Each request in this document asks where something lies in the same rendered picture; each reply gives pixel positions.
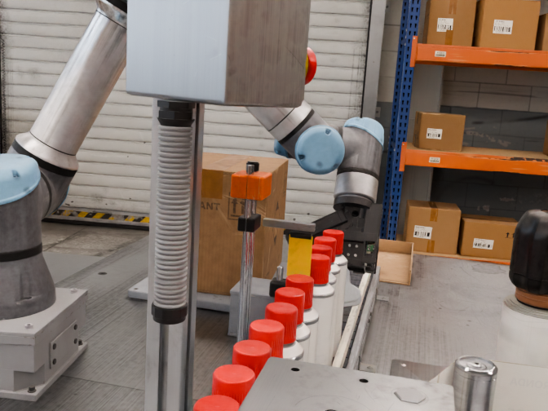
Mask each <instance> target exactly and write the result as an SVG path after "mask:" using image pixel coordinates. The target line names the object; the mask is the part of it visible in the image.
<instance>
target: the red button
mask: <svg viewBox="0 0 548 411"><path fill-rule="evenodd" d="M307 56H308V67H307V75H306V77H305V85H307V84H308V83H309V82H310V81H311V80H312V79H313V78H314V76H315V74H316V65H317V62H316V56H315V53H314V52H313V50H312V49H311V48H309V47H308V48H307Z"/></svg>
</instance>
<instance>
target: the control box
mask: <svg viewBox="0 0 548 411"><path fill-rule="evenodd" d="M310 9H311V0H127V44H126V93H127V94H129V95H137V96H144V97H152V98H158V99H172V100H179V101H186V102H193V103H200V104H213V105H221V106H237V107H265V108H298V107H300V106H301V105H302V102H303V100H304V89H305V77H306V75H307V67H308V56H307V44H308V32H309V20H310Z"/></svg>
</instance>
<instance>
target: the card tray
mask: <svg viewBox="0 0 548 411"><path fill-rule="evenodd" d="M412 262H413V242H405V241H392V240H384V239H379V249H378V261H377V266H379V267H381V269H380V277H379V281H380V282H386V283H392V284H399V285H410V280H411V271H412Z"/></svg>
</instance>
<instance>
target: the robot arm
mask: <svg viewBox="0 0 548 411"><path fill-rule="evenodd" d="M95 5H96V10H95V13H94V15H93V16H92V17H91V20H90V22H89V24H88V25H87V26H86V29H85V31H84V33H83V35H82V36H81V38H80V40H79V42H78V44H77V45H76V47H75V49H74V51H73V53H72V54H71V56H70V58H69V60H68V62H67V64H66V65H65V67H64V70H63V71H62V73H61V74H60V77H59V79H58V80H57V82H56V84H55V86H54V88H53V89H52V91H51V93H50V95H49V97H48V98H47V100H46V102H45V104H44V106H43V107H42V110H41V112H40V113H39V115H38V117H37V119H36V121H35V122H34V124H33V126H32V128H31V130H30V131H29V132H25V133H22V134H19V135H17V136H16V137H15V139H14V141H13V143H12V144H11V146H10V148H9V150H8V152H7V153H4V154H0V320H10V319H15V318H21V317H25V316H31V315H33V314H36V313H39V312H42V311H44V310H46V309H47V308H49V307H51V306H52V305H53V304H54V303H55V301H56V293H55V283H54V281H53V279H52V277H51V274H50V271H49V269H48V267H47V265H46V261H45V259H44V257H43V254H42V220H43V219H44V218H45V217H46V216H48V215H50V214H52V213H54V212H55V211H57V210H58V209H59V208H60V207H61V206H62V204H63V203H64V201H65V199H66V197H67V195H68V193H69V185H70V183H71V181H72V180H73V177H74V175H75V174H76V172H77V170H78V168H79V165H78V162H77V158H76V154H77V152H78V150H79V148H80V147H81V145H82V143H83V141H84V139H85V138H86V136H87V134H88V132H89V131H90V129H91V127H92V125H93V124H94V122H95V119H96V118H97V117H98V115H99V112H100V111H101V109H102V107H103V106H104V104H105V102H106V100H107V98H108V97H109V95H110V93H111V91H112V90H113V88H114V86H115V85H116V83H117V80H118V78H119V77H120V76H121V74H122V71H123V70H124V68H125V67H126V44H127V0H95ZM245 108H246V109H247V110H248V111H249V112H250V113H251V114H252V115H253V116H254V117H255V118H256V119H257V120H258V121H259V122H260V123H261V124H262V125H263V127H264V128H265V129H266V130H267V131H268V132H269V133H270V134H271V135H272V136H273V137H274V138H275V142H274V152H275V153H276V154H277V155H280V156H283V157H286V158H288V159H291V158H293V159H295V160H296V161H297V163H298V164H299V165H300V167H301V168H302V169H304V170H305V171H306V172H308V173H311V174H314V175H326V174H328V173H330V172H332V171H334V170H336V169H338V170H337V176H336V182H335V188H334V206H333V208H334V210H336V211H335V212H333V213H332V214H328V215H326V216H325V217H322V218H320V219H318V220H316V221H313V222H312V223H315V224H316V230H315V231H314V232H306V231H299V230H293V231H290V232H305V233H312V237H313V239H312V244H314V239H315V238H316V237H317V236H323V231H324V230H327V229H335V230H339V231H342V232H343V233H344V238H343V248H342V255H343V256H344V257H345V258H346V259H347V261H348V262H347V277H346V286H345V295H344V304H343V307H350V306H357V305H359V304H360V302H361V299H362V297H361V294H360V290H359V289H358V288H357V287H355V286H354V285H352V284H351V276H350V272H349V271H353V273H357V274H365V273H371V274H376V268H377V261H378V249H379V235H380V227H381V221H382V212H383V209H382V204H375V203H376V199H377V192H378V179H379V173H380V166H381V160H382V153H383V141H384V129H383V128H382V125H381V124H380V123H379V122H377V121H375V120H374V119H371V118H367V117H363V118H359V117H353V118H351V119H349V120H347V121H346V122H345V124H344V126H335V125H331V124H328V123H326V122H325V121H324V120H323V119H322V118H321V117H320V116H319V115H318V114H317V113H316V112H315V111H314V110H313V109H312V107H311V106H310V105H309V104H308V103H307V102H306V101H305V100H303V102H302V105H301V106H300V107H298V108H265V107H245ZM290 232H288V233H286V235H285V239H286V240H287V242H288V244H289V235H290Z"/></svg>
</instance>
